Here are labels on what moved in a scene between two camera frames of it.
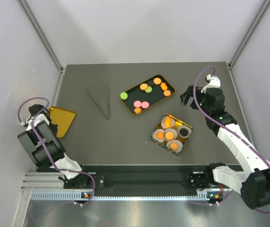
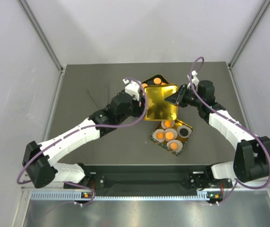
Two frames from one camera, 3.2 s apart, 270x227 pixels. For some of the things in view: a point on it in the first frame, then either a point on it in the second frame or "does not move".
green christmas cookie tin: [171, 134] does not move
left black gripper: [55, 129] to [139, 110]
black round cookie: [184, 132] does not move
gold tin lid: [63, 118] to [156, 107]
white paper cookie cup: [170, 134] does not move
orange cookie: [159, 135] does not move
